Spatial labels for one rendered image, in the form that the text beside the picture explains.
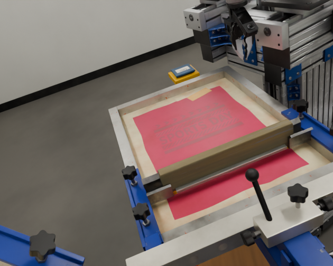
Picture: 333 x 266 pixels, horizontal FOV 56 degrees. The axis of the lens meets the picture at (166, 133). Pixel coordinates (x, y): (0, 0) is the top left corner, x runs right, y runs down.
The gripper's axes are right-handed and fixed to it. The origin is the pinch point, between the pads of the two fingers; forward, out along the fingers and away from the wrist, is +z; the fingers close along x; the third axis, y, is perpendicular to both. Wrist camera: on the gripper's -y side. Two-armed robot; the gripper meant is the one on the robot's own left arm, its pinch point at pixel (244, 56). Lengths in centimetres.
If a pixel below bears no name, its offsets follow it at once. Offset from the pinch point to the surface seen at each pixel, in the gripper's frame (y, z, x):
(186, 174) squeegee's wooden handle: -40, 8, 40
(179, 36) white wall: 328, 101, -62
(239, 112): -11.4, 15.6, 10.0
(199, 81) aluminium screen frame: 18.8, 13.3, 13.9
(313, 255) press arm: -75, 6, 27
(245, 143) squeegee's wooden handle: -39.8, 5.2, 21.8
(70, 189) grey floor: 105, 113, 115
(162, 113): 8.4, 16.0, 35.5
